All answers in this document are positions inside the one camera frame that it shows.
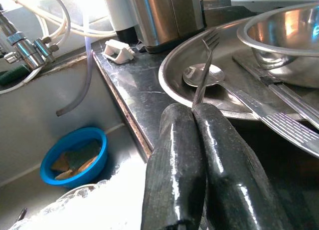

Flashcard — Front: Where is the white plastic clip holder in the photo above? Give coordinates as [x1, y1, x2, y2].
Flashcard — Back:
[103, 39, 136, 64]

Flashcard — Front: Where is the steel fork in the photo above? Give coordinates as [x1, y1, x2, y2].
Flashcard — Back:
[191, 29, 221, 110]

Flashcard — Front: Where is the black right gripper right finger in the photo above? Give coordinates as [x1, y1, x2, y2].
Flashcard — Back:
[193, 103, 293, 230]

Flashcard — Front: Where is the clear plastic tube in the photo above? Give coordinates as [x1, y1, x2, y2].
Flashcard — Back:
[55, 37, 95, 117]

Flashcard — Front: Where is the steel knife with ribbed handle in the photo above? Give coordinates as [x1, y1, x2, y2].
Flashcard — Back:
[232, 49, 319, 131]

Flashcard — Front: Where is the stainless steel sink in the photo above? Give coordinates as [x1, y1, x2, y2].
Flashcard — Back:
[0, 50, 153, 230]

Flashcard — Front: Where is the chrome sink faucet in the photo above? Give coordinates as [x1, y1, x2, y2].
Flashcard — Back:
[0, 5, 60, 70]

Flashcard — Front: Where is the large round steel plate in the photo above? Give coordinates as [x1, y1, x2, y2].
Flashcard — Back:
[159, 16, 319, 121]

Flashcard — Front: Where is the white water filter appliance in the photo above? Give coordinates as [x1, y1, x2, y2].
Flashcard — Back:
[96, 0, 141, 44]

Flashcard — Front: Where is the green scrub pad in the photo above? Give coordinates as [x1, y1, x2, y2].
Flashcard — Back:
[0, 64, 32, 87]

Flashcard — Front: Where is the blue plastic bowl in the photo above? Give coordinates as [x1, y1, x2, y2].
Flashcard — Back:
[39, 127, 109, 189]

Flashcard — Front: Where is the small yellow sponge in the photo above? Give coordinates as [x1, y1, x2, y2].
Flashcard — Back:
[51, 154, 71, 173]

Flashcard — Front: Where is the clear glass dish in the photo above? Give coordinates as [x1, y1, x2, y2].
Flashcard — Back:
[9, 179, 112, 230]

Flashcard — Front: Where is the steel spoon with ribbed handle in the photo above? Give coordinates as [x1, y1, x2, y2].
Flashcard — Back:
[182, 63, 319, 159]

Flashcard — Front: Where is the steel mixing bowl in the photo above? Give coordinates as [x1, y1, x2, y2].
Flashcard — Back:
[236, 2, 319, 89]

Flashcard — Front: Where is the green and yellow sponge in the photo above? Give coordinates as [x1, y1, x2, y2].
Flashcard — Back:
[63, 139, 102, 171]

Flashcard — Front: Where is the white water hose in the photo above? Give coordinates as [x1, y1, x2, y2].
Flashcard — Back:
[0, 0, 117, 38]
[0, 0, 72, 95]

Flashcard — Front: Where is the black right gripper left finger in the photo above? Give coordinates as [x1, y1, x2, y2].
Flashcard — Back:
[140, 102, 207, 230]

